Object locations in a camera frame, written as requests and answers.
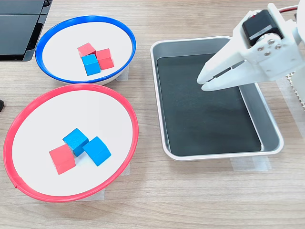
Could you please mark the clear tape strip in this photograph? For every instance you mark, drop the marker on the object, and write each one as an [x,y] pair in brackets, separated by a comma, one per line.
[127,170]
[100,195]
[250,164]
[125,75]

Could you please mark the red-rimmed white plate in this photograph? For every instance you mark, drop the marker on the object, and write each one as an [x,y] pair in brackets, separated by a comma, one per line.
[95,107]

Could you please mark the black flat device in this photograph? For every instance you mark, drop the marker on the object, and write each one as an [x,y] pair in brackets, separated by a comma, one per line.
[16,35]

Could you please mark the pale perforated base plate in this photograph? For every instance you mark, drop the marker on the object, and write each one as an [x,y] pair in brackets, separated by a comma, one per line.
[289,77]

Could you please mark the small red cube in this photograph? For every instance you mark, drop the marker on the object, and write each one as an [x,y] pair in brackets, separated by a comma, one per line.
[104,59]
[86,48]
[62,159]

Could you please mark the small black object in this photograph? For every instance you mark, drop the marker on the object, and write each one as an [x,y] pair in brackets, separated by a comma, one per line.
[1,106]

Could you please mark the small blue cube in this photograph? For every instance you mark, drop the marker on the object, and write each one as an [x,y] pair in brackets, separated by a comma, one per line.
[97,151]
[75,140]
[91,65]

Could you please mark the black tray mat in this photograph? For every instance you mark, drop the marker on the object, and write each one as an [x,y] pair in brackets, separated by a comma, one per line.
[202,119]

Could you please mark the steel tray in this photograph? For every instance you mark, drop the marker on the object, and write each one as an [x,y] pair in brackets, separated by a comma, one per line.
[269,133]

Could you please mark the blue-rimmed white plate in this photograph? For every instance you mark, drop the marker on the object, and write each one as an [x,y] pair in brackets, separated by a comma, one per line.
[66,47]

